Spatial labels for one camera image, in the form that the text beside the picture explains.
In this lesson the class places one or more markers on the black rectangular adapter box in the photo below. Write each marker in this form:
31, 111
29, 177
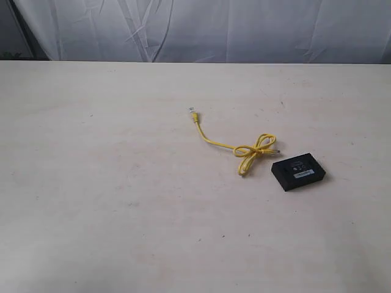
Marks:
297, 171

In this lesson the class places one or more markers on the white backdrop curtain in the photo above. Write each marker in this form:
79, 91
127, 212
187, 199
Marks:
198, 31

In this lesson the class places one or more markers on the green plant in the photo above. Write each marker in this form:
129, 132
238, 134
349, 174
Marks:
10, 56

